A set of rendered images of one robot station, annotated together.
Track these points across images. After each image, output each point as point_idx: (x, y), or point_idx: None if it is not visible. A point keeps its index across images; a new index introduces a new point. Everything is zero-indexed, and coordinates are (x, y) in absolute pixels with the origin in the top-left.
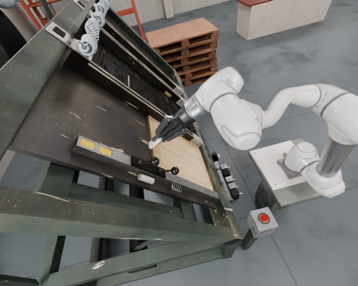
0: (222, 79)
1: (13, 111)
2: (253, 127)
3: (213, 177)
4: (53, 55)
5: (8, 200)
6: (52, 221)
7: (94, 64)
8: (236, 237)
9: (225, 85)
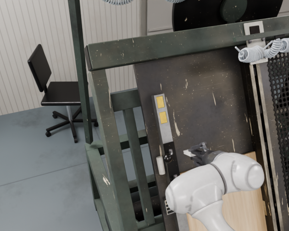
0: (236, 161)
1: (145, 53)
2: (177, 193)
3: None
4: (218, 42)
5: (100, 80)
6: (97, 104)
7: (256, 69)
8: None
9: (228, 166)
